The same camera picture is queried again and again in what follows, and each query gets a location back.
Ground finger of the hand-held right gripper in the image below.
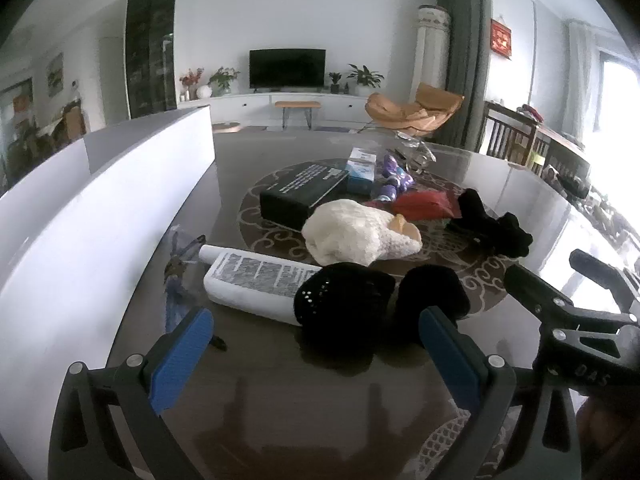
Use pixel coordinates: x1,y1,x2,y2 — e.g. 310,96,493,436
569,249,640,311
504,263,640,334

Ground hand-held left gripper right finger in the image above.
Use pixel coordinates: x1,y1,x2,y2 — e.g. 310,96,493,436
418,306,583,480

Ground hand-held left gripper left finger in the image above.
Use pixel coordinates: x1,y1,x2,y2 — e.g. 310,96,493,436
47,306,216,480

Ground black knit hat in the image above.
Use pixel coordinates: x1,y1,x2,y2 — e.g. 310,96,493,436
293,262,397,367
395,265,471,342

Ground black glove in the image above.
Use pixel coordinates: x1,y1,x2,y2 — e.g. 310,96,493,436
445,187,497,233
477,212,534,260

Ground red pouch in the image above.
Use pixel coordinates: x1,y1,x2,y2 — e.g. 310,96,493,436
362,190,463,222

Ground white knit hat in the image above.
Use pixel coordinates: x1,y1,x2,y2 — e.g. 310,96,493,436
301,199,423,267

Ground dark patterned desktop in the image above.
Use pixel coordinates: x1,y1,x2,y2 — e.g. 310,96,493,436
105,130,638,480

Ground white partition board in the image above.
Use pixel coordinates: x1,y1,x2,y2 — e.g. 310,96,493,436
0,105,216,461

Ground dark wooden chair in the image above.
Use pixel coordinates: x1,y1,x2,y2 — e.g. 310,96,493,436
482,101,538,168

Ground white sheer curtain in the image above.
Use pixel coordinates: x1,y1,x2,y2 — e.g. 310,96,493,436
565,19,607,141

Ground black printed box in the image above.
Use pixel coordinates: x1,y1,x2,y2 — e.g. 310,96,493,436
259,159,350,226

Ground blue and white box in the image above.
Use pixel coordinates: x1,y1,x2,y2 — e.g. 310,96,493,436
345,147,378,196

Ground orange lounge chair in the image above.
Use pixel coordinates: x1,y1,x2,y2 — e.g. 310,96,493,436
357,82,465,137

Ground grey curtain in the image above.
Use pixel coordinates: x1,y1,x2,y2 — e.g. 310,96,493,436
436,0,493,148

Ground white television cabinet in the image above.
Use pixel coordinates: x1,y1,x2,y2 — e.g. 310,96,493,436
177,91,381,127

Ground white tower air conditioner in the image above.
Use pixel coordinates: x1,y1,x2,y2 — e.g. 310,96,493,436
416,5,452,92

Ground red flowers in vase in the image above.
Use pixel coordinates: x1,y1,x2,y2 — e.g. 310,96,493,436
179,67,205,101

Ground wooden bench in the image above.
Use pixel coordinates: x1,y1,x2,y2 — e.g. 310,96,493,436
274,100,321,130

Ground bushy green potted plant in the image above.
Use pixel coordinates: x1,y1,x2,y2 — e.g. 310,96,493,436
207,66,241,97

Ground large green potted plant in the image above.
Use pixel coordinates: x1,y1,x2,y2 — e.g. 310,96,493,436
346,64,385,95

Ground black television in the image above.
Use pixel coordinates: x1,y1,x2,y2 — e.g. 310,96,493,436
249,48,327,92

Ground dark glass cabinet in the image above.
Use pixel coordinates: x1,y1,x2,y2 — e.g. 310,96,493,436
125,0,179,120

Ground red wall hanging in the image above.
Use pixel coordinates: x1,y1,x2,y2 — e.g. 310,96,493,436
490,18,515,58

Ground framed wall painting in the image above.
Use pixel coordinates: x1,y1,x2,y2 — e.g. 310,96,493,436
46,52,65,97

